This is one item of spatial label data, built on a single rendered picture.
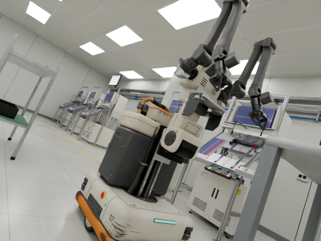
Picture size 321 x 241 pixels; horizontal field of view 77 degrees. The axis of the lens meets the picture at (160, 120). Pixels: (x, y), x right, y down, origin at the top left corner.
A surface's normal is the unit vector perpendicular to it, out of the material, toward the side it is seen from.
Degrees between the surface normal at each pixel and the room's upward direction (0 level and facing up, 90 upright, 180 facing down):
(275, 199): 90
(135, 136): 90
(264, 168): 90
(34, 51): 90
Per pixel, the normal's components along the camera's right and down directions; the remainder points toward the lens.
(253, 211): -0.71, -0.38
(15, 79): 0.62, 0.15
